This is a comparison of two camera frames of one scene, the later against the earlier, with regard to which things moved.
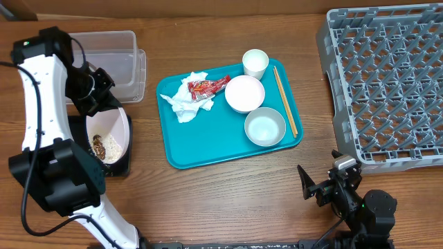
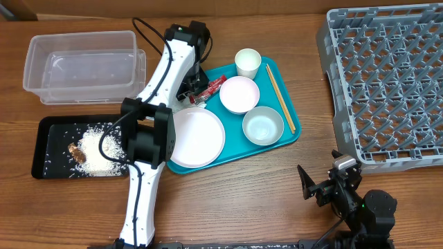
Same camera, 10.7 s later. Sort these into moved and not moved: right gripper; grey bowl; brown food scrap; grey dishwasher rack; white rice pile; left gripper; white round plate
Moved: left gripper; brown food scrap; white round plate; white rice pile
Not moved: grey dishwasher rack; grey bowl; right gripper
